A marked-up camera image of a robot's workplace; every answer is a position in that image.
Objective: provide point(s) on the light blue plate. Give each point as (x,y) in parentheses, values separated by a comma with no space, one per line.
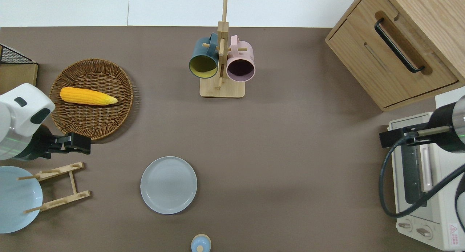
(14,204)

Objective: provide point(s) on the white toaster oven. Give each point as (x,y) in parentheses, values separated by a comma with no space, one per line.
(441,208)

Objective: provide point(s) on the wooden mug tree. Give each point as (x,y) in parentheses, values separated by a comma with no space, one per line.
(221,89)

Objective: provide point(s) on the wooden drawer cabinet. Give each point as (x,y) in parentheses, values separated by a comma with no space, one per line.
(363,52)

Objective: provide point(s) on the yellow corn cob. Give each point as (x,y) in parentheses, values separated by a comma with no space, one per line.
(85,96)

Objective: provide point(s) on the teal mug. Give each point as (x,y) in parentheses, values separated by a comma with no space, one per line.
(203,54)

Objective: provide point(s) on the gray plate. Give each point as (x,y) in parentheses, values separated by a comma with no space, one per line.
(169,185)

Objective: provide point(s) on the round wicker basket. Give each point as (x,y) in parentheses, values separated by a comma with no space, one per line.
(91,117)

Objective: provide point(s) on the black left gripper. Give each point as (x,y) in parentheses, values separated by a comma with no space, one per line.
(78,143)

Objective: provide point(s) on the blue dome on wooden base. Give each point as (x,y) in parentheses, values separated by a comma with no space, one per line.
(201,243)

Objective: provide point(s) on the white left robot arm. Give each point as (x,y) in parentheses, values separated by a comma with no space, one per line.
(21,110)

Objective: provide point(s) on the pink mug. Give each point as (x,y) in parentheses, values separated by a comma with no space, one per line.
(241,55)

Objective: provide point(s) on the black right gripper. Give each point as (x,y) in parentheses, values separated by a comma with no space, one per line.
(394,138)

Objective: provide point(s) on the wooden dish rack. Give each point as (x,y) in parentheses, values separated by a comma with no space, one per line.
(72,181)

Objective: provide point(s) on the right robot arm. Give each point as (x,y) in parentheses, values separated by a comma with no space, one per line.
(448,117)

